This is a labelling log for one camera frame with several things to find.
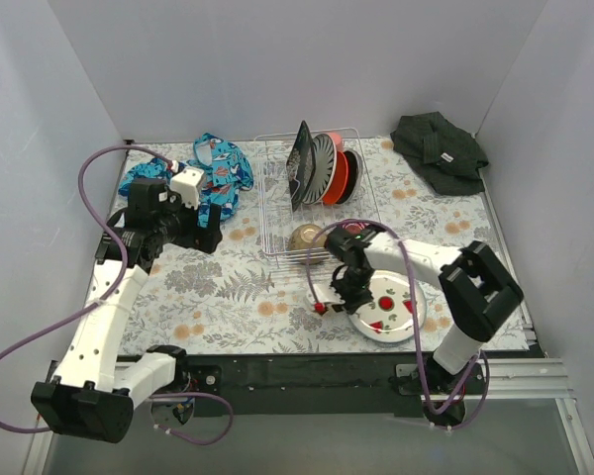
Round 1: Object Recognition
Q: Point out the white wire dish rack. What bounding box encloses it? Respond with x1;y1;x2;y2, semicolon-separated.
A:
252;127;380;264

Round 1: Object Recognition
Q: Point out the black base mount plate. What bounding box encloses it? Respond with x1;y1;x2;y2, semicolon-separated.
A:
148;350;496;422

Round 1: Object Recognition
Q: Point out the aluminium frame rail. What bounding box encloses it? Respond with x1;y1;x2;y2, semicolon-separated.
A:
24;354;594;474

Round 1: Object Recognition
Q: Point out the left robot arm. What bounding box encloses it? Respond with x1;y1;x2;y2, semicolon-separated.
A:
31;169;222;443

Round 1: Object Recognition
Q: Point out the blue striped white plate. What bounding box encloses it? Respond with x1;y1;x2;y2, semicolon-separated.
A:
302;134;337;205

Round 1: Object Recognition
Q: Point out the pink plastic cup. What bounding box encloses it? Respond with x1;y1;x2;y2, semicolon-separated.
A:
327;132;344;151

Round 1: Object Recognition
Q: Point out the black round plate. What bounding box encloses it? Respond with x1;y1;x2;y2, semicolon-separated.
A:
339;148;363;204

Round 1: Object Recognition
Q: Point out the beige ceramic bowl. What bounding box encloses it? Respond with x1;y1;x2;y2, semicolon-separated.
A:
287;224;330;265

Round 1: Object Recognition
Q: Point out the dark square plate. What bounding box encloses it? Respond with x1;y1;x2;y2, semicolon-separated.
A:
286;121;316;211

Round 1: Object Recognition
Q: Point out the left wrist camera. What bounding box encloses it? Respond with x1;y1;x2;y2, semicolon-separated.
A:
169;166;206;210

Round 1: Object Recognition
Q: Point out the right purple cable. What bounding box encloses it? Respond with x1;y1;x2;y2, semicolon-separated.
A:
305;219;491;429

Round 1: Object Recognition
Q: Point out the watermelon pattern plate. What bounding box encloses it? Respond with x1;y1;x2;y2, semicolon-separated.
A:
348;270;414;343

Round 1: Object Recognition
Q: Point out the dark green shirt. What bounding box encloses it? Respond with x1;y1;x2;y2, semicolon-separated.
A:
390;112;489;196

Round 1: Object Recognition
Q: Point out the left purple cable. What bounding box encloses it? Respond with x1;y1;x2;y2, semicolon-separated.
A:
0;144;235;446

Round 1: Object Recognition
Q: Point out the orange round plate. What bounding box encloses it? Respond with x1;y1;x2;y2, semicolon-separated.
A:
322;151;349;206

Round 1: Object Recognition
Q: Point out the blue patterned cloth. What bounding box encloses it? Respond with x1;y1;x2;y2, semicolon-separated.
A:
117;131;255;224

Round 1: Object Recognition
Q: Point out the red bowl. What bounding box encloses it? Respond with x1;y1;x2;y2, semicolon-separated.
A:
342;222;368;236

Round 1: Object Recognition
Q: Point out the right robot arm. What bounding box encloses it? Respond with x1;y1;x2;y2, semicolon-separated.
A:
313;226;524;394

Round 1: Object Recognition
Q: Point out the purple cable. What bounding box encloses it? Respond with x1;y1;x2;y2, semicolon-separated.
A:
305;219;491;429
0;144;235;446

